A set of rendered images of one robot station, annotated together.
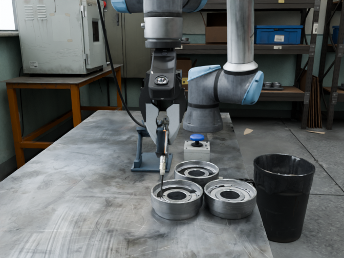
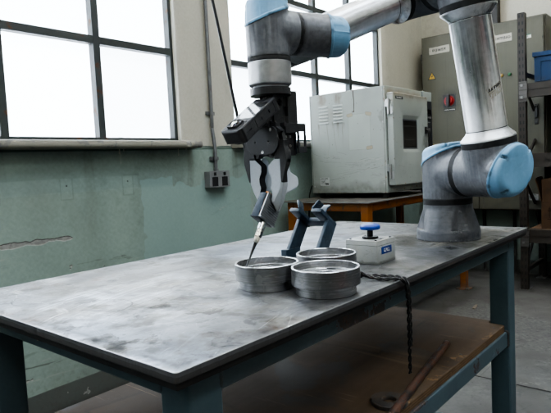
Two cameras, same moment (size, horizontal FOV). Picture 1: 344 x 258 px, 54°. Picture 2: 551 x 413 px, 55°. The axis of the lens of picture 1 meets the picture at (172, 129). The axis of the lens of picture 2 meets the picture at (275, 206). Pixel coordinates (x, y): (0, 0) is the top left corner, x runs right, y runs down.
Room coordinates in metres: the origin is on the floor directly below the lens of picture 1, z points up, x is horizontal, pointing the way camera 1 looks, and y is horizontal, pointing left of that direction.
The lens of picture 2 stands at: (-0.07, -0.52, 1.00)
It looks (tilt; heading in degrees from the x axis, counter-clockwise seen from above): 4 degrees down; 35
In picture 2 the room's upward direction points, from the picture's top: 3 degrees counter-clockwise
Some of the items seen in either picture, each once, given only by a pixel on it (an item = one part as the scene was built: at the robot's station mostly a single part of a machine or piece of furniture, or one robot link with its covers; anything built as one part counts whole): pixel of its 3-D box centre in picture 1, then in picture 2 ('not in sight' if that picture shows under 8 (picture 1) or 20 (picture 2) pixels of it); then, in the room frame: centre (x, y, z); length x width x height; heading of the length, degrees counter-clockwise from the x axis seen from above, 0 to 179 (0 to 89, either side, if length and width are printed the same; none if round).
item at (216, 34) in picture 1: (220, 27); not in sight; (4.31, -0.60, 1.19); 0.52 x 0.42 x 0.38; 85
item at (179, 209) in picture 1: (176, 199); (266, 274); (0.62, -0.01, 0.82); 0.10 x 0.10 x 0.04
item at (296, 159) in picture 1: (280, 197); not in sight; (1.79, -0.63, 0.21); 0.34 x 0.34 x 0.43
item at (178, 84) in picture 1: (164, 70); (275, 124); (0.70, 0.02, 1.07); 0.09 x 0.08 x 0.12; 175
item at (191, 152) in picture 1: (196, 151); (371, 247); (0.89, -0.07, 0.82); 0.08 x 0.07 x 0.05; 175
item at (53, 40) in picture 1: (69, 37); (376, 144); (3.14, 0.92, 1.10); 0.62 x 0.61 x 0.65; 175
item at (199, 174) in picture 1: (196, 176); (326, 263); (0.73, -0.06, 0.82); 0.10 x 0.10 x 0.04
